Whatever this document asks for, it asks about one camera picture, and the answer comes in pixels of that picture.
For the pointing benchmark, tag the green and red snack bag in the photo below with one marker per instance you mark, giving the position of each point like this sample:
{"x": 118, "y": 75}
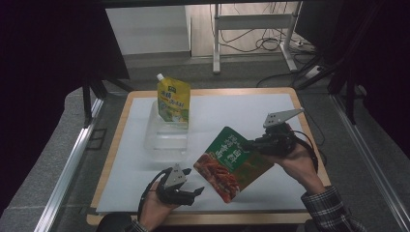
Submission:
{"x": 225, "y": 161}

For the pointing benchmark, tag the clear plastic container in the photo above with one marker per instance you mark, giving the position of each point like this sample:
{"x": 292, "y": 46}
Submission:
{"x": 167, "y": 141}

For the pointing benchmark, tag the person's left hand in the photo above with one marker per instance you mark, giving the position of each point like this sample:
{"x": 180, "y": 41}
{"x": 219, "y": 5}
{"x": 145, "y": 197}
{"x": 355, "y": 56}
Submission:
{"x": 154, "y": 208}

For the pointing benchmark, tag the black floor vent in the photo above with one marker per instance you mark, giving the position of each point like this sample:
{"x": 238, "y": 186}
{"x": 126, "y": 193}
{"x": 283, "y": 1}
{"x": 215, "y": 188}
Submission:
{"x": 96, "y": 139}

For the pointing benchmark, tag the white power strip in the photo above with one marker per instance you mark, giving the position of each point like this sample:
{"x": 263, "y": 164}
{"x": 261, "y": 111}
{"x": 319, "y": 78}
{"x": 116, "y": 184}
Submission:
{"x": 313, "y": 72}

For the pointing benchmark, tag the black curtain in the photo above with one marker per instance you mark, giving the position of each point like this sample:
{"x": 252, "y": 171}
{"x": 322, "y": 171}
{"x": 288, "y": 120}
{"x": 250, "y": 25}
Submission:
{"x": 38, "y": 64}
{"x": 386, "y": 64}

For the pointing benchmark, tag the yellow spout pouch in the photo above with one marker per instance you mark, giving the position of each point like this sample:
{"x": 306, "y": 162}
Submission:
{"x": 174, "y": 100}

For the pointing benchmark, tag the black metal stand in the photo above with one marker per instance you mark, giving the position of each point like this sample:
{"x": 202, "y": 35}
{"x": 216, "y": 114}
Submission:
{"x": 86, "y": 103}
{"x": 350, "y": 100}

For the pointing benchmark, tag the person's right hand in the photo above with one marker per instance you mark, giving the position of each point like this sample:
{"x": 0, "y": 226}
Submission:
{"x": 301, "y": 164}

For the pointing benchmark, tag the white desk frame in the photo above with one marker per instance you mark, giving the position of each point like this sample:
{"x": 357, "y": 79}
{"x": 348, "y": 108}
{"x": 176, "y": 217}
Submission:
{"x": 251, "y": 22}

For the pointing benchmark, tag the aluminium rail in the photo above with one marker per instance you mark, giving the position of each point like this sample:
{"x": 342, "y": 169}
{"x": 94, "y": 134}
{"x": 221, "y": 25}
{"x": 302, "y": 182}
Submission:
{"x": 69, "y": 167}
{"x": 370, "y": 151}

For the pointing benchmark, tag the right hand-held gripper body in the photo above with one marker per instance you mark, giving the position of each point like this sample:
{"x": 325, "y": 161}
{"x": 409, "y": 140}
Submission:
{"x": 278, "y": 141}

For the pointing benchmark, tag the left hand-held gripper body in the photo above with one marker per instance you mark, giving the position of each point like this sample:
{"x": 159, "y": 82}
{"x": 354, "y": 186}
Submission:
{"x": 175, "y": 179}

